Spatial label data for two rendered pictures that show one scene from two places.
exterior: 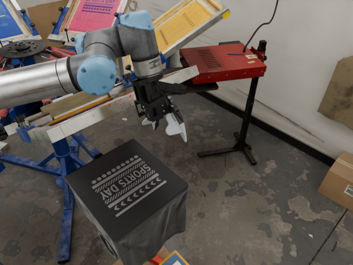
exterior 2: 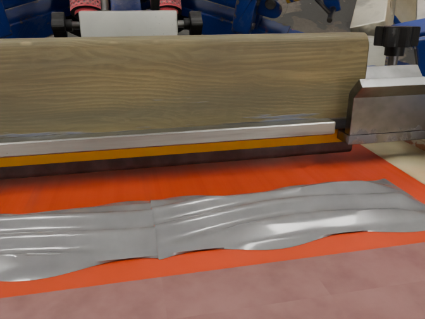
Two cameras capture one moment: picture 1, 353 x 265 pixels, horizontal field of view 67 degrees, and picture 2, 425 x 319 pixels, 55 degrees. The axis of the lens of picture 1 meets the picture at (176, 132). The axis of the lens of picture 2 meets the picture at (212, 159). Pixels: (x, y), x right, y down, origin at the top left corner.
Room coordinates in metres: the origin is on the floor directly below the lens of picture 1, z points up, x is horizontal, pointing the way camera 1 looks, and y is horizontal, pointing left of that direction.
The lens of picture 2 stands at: (0.97, 0.36, 1.47)
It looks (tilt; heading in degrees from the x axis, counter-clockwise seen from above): 51 degrees down; 25
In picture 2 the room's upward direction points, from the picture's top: 10 degrees clockwise
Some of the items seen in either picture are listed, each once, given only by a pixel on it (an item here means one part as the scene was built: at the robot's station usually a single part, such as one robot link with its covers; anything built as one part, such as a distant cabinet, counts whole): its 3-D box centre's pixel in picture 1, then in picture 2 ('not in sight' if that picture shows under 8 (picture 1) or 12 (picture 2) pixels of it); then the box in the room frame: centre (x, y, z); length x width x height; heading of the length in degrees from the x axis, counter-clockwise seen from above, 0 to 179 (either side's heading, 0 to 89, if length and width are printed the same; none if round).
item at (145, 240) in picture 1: (156, 233); not in sight; (0.71, 0.10, 0.74); 0.45 x 0.03 x 0.43; 133
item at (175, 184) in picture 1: (125, 180); not in sight; (0.88, 0.26, 0.95); 0.48 x 0.44 x 0.01; 43
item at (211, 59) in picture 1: (221, 61); not in sight; (2.01, -0.37, 1.06); 0.61 x 0.46 x 0.12; 103
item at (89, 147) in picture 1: (82, 141); not in sight; (1.24, 0.60, 0.89); 1.24 x 0.06 x 0.06; 43
